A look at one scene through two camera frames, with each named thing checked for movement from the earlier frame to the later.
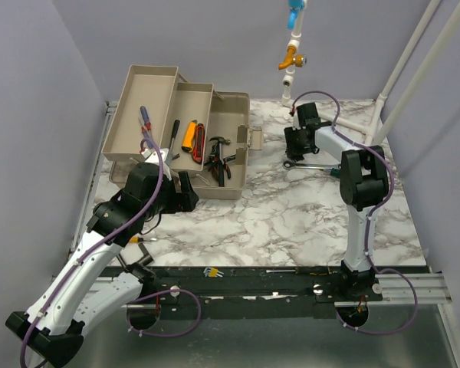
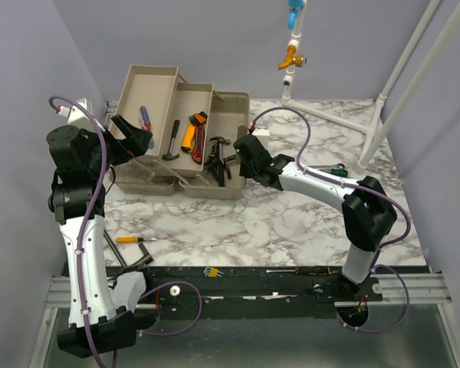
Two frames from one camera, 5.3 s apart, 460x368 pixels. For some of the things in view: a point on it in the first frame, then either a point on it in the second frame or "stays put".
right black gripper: [292, 149] -> [243, 171]
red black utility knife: [198, 148] stays put
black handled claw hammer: [221, 166] stays put
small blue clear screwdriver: [143, 128] stays put
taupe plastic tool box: [202, 133] stays put
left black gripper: [184, 201] -> [135, 142]
